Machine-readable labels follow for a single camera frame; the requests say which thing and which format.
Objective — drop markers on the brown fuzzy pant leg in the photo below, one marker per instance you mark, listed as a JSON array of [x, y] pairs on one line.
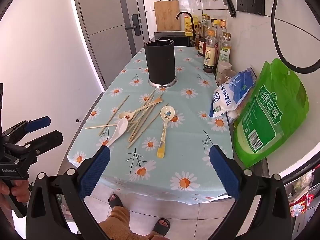
[[117, 225]]

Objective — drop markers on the white ceramic spoon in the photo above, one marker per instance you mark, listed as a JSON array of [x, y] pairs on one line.
[[122, 126]]

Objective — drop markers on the white and blue salt bag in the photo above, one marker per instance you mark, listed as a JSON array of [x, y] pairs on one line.
[[232, 92]]

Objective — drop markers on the orange cap bottle yellow label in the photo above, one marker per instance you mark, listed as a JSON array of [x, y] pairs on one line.
[[209, 57]]

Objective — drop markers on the black faucet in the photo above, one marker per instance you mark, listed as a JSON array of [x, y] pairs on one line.
[[191, 22]]

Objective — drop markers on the tall clear gold cap bottle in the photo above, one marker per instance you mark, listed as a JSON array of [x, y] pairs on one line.
[[222, 27]]

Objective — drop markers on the white spice jar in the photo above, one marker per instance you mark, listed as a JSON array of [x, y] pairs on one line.
[[221, 71]]

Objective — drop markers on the yellow dish soap bottle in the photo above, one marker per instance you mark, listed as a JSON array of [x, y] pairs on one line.
[[188, 26]]

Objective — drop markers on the large black wall outlet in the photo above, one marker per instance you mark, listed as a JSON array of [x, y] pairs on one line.
[[250, 1]]

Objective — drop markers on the black sink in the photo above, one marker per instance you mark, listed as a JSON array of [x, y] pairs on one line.
[[172, 40]]

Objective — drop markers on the grey door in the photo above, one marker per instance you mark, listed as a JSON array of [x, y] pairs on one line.
[[107, 30]]

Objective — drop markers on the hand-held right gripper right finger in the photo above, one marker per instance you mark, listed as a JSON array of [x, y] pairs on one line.
[[222, 170]]

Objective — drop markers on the soy sauce bottle red label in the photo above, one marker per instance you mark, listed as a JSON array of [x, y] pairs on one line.
[[202, 48]]

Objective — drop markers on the person's left hand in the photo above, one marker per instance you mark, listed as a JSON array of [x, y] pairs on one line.
[[21, 190]]

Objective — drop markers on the black slipper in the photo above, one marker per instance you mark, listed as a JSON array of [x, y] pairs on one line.
[[115, 201], [161, 227]]

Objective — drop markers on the brown spice jar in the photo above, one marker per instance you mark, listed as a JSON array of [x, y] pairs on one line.
[[228, 76]]

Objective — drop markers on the black cylindrical utensil holder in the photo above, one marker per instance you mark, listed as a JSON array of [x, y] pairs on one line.
[[160, 62]]

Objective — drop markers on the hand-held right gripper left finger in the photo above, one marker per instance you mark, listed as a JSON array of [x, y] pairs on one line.
[[96, 168]]

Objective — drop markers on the green sugar bag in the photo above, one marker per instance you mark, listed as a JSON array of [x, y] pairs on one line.
[[272, 112]]

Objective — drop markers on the bamboo cutting board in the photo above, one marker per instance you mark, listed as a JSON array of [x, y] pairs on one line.
[[167, 16]]

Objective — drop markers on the pile of wooden chopsticks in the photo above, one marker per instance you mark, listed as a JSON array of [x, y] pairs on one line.
[[135, 133]]

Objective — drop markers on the blue daisy print tablecloth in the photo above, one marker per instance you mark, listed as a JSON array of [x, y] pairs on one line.
[[175, 155]]

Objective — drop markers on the red printed packet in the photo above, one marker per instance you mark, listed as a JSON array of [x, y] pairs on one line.
[[300, 206]]

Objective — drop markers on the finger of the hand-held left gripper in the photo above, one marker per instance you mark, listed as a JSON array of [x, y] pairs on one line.
[[47, 141], [37, 123]]

